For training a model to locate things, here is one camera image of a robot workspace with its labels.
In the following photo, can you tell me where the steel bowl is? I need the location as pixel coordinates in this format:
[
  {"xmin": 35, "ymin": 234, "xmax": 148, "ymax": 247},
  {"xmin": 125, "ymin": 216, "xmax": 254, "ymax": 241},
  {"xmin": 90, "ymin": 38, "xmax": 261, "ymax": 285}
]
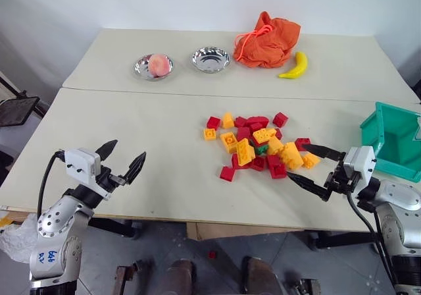
[
  {"xmin": 133, "ymin": 53, "xmax": 174, "ymax": 82},
  {"xmin": 189, "ymin": 46, "xmax": 232, "ymax": 74}
]

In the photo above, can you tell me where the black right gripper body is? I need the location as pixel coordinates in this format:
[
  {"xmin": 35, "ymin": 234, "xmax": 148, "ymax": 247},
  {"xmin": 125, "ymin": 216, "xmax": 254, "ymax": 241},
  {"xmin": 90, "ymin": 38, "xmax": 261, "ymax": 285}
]
[{"xmin": 324, "ymin": 159, "xmax": 359, "ymax": 196}]

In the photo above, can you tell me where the yellow banana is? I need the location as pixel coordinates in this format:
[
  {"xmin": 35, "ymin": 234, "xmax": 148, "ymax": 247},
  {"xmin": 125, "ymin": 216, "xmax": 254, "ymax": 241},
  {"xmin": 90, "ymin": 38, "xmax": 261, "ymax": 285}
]
[{"xmin": 278, "ymin": 51, "xmax": 309, "ymax": 80}]

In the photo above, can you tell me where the large red toy block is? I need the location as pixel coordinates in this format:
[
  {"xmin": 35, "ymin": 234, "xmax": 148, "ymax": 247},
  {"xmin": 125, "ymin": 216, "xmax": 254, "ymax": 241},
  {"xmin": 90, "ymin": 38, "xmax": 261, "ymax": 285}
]
[{"xmin": 266, "ymin": 155, "xmax": 287, "ymax": 180}]

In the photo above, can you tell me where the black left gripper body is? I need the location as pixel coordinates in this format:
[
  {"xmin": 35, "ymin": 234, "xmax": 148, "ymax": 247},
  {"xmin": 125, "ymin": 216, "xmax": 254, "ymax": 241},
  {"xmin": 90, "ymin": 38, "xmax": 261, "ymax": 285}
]
[{"xmin": 94, "ymin": 165, "xmax": 128, "ymax": 194}]

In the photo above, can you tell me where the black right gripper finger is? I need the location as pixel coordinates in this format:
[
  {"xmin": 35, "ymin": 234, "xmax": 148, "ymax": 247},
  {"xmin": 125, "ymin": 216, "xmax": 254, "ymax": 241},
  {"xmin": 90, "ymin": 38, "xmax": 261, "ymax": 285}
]
[
  {"xmin": 301, "ymin": 143, "xmax": 345, "ymax": 161},
  {"xmin": 285, "ymin": 171, "xmax": 332, "ymax": 202}
]

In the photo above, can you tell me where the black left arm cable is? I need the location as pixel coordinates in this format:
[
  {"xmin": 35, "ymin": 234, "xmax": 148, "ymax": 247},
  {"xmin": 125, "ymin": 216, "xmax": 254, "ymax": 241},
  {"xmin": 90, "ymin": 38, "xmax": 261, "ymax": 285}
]
[{"xmin": 37, "ymin": 149, "xmax": 66, "ymax": 220}]

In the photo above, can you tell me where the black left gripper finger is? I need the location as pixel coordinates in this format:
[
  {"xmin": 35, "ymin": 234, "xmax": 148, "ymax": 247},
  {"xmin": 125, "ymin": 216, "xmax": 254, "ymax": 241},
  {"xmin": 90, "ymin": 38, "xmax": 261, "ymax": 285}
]
[
  {"xmin": 123, "ymin": 151, "xmax": 147, "ymax": 184},
  {"xmin": 95, "ymin": 139, "xmax": 118, "ymax": 160}
]

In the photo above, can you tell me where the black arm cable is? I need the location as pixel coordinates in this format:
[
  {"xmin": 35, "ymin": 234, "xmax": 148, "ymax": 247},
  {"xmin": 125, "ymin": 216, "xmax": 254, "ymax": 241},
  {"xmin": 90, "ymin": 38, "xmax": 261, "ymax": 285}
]
[
  {"xmin": 346, "ymin": 189, "xmax": 401, "ymax": 295},
  {"xmin": 37, "ymin": 149, "xmax": 66, "ymax": 220}
]

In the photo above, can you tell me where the green plastic bin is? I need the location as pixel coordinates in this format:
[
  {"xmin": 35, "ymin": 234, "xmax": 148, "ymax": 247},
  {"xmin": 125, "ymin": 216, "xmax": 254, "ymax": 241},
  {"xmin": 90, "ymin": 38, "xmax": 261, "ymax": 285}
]
[{"xmin": 359, "ymin": 101, "xmax": 421, "ymax": 181}]

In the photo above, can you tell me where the red curved toy block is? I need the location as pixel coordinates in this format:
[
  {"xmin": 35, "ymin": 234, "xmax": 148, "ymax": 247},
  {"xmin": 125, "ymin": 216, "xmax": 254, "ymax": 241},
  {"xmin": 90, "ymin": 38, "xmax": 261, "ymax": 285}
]
[{"xmin": 246, "ymin": 115, "xmax": 270, "ymax": 127}]

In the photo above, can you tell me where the orange cloth bag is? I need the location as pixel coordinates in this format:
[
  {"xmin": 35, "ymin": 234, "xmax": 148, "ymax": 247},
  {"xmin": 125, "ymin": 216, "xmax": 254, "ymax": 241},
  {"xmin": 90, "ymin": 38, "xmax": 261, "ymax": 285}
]
[{"xmin": 233, "ymin": 11, "xmax": 302, "ymax": 69}]

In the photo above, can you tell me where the black mesh tray stand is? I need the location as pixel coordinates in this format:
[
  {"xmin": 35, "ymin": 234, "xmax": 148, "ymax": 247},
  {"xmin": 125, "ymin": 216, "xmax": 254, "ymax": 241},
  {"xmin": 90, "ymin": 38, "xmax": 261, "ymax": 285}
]
[{"xmin": 0, "ymin": 76, "xmax": 45, "ymax": 128}]

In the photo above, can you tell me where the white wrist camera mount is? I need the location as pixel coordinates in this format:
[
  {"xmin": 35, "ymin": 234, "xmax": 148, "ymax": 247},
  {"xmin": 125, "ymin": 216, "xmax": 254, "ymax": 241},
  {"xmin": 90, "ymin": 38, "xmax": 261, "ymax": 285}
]
[
  {"xmin": 64, "ymin": 147, "xmax": 111, "ymax": 200},
  {"xmin": 341, "ymin": 146, "xmax": 376, "ymax": 186}
]

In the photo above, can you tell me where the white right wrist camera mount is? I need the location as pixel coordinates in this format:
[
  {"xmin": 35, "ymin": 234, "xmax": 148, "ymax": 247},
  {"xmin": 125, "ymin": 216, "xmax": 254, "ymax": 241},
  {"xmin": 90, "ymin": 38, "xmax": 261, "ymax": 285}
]
[{"xmin": 341, "ymin": 146, "xmax": 376, "ymax": 186}]

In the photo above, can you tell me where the dark rounded shape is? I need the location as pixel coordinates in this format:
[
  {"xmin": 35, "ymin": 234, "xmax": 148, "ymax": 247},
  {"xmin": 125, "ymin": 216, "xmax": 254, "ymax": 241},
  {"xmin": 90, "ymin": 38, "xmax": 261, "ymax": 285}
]
[
  {"xmin": 166, "ymin": 258, "xmax": 197, "ymax": 295},
  {"xmin": 242, "ymin": 257, "xmax": 284, "ymax": 295}
]

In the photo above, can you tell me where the orange drawstring cord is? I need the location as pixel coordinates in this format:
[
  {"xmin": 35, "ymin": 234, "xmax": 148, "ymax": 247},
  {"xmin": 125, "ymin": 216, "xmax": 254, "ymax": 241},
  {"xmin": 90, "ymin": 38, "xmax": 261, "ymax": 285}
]
[{"xmin": 234, "ymin": 24, "xmax": 274, "ymax": 62}]

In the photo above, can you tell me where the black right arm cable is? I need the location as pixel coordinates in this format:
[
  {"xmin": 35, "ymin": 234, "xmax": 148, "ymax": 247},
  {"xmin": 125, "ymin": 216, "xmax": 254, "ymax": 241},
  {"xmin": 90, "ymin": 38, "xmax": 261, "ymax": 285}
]
[{"xmin": 346, "ymin": 189, "xmax": 401, "ymax": 295}]

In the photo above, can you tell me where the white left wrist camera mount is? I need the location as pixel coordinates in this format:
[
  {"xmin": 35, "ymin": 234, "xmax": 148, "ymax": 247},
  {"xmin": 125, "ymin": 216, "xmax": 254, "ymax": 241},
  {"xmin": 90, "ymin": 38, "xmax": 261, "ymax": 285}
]
[{"xmin": 64, "ymin": 147, "xmax": 111, "ymax": 200}]

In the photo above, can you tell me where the white foam wrap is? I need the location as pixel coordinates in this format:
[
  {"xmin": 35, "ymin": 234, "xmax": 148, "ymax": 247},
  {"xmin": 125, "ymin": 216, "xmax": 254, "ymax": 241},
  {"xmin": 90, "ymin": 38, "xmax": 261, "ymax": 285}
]
[{"xmin": 0, "ymin": 212, "xmax": 40, "ymax": 265}]

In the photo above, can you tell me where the pink peach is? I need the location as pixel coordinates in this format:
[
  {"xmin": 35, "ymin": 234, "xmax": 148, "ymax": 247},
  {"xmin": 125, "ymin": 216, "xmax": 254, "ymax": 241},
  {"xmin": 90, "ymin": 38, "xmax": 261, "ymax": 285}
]
[{"xmin": 147, "ymin": 54, "xmax": 171, "ymax": 78}]

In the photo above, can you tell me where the black table leg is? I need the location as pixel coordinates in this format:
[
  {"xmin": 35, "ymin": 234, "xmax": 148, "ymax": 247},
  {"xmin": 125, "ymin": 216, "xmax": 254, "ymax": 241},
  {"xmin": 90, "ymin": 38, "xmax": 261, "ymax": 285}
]
[
  {"xmin": 88, "ymin": 217, "xmax": 143, "ymax": 240},
  {"xmin": 309, "ymin": 230, "xmax": 379, "ymax": 252}
]

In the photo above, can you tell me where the rusty metal bracket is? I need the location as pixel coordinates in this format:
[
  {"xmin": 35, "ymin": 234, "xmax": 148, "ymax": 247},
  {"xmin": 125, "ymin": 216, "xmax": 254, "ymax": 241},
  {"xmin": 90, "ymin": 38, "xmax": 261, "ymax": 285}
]
[{"xmin": 114, "ymin": 264, "xmax": 139, "ymax": 295}]

